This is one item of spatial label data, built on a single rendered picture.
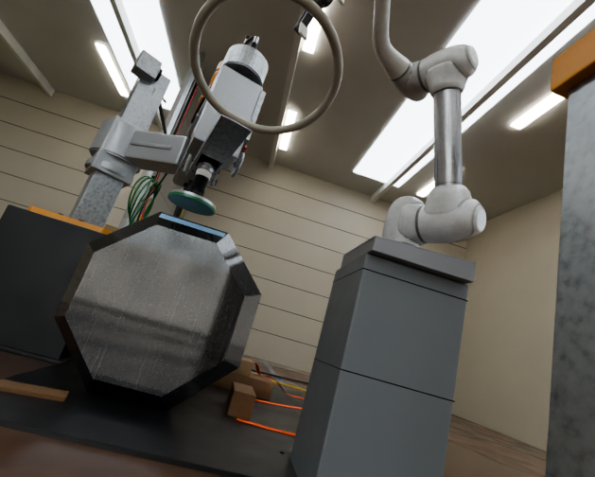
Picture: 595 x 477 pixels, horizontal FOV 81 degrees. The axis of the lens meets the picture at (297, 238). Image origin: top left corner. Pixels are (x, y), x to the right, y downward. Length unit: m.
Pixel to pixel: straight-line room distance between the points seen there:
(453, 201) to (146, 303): 1.34
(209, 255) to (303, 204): 6.06
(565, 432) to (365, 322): 0.72
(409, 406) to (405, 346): 0.18
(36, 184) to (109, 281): 6.88
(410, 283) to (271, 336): 5.96
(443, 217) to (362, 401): 0.70
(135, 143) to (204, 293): 1.35
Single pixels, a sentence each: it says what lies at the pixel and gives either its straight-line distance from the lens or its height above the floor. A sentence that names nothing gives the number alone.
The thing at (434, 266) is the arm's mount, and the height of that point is 0.81.
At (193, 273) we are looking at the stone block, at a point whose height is 0.61.
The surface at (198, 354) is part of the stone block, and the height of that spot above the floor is 0.28.
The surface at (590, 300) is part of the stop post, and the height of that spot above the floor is 0.60.
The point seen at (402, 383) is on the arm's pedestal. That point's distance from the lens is 1.28.
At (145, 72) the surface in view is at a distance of 2.94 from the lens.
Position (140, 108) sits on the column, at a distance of 2.92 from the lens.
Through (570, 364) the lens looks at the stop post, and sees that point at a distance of 0.63.
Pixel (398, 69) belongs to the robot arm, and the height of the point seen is 1.57.
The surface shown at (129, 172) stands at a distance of 2.73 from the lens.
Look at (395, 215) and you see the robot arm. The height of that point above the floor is 1.03.
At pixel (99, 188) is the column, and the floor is 1.04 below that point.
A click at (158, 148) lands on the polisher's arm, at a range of 2.57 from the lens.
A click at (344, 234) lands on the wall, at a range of 7.69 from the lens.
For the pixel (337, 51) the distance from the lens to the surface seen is 1.20.
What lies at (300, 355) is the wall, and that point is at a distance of 7.22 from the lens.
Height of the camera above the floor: 0.44
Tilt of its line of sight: 16 degrees up
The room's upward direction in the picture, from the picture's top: 16 degrees clockwise
